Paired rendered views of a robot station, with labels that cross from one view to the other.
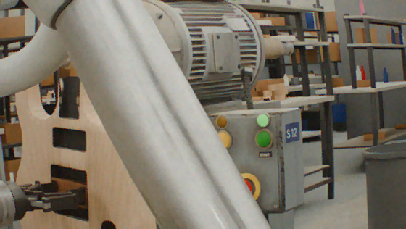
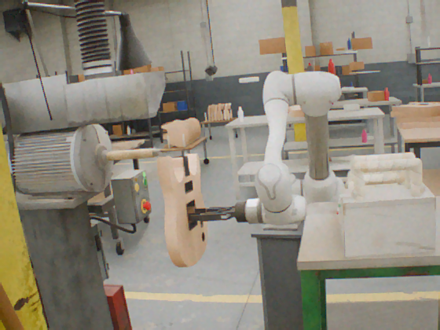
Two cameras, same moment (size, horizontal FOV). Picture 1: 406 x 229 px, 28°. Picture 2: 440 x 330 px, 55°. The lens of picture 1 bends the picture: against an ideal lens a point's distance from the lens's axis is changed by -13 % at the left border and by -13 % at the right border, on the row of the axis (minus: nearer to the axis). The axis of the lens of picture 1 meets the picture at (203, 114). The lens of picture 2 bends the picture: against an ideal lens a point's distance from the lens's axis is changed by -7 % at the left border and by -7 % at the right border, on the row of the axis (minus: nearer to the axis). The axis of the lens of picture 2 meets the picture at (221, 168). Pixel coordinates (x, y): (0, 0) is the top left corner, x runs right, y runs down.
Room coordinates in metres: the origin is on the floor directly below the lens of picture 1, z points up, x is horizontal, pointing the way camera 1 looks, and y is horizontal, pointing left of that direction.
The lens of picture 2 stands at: (1.97, 1.80, 1.50)
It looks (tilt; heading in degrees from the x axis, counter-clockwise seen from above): 12 degrees down; 252
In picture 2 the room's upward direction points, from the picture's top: 7 degrees counter-clockwise
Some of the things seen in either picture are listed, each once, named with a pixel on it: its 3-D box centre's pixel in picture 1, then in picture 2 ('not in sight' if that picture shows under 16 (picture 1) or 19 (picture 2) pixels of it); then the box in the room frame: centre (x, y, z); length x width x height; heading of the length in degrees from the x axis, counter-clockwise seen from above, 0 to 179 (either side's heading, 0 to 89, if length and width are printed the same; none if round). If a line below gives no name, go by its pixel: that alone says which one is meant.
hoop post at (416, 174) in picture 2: not in sight; (416, 179); (1.09, 0.86, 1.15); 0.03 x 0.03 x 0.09
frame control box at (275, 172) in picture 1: (264, 171); (116, 204); (1.85, -0.12, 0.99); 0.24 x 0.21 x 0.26; 147
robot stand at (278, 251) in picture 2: not in sight; (287, 284); (1.03, -0.19, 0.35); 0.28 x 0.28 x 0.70; 50
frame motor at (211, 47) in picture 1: (182, 52); (60, 160); (2.05, 0.04, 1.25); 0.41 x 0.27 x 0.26; 147
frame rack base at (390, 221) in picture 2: not in sight; (386, 220); (1.14, 0.78, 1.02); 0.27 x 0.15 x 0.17; 151
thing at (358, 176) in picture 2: not in sight; (359, 183); (1.24, 0.77, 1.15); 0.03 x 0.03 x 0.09
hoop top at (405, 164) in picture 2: not in sight; (387, 165); (1.16, 0.82, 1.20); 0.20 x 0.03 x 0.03; 150
